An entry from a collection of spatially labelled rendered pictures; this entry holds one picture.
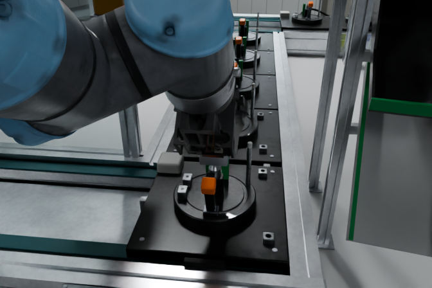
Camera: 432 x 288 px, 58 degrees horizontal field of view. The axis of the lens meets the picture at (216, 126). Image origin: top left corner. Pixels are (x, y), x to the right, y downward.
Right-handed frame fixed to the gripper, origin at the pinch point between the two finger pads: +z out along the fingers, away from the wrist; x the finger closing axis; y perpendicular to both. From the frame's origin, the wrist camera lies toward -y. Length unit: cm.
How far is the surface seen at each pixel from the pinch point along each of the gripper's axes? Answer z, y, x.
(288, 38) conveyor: 93, -73, 19
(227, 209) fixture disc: 5.9, 12.0, 2.3
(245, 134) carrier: 22.8, -6.2, 4.1
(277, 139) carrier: 25.4, -6.1, 11.2
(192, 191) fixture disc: 8.7, 9.0, -4.0
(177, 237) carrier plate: 4.1, 16.9, -4.9
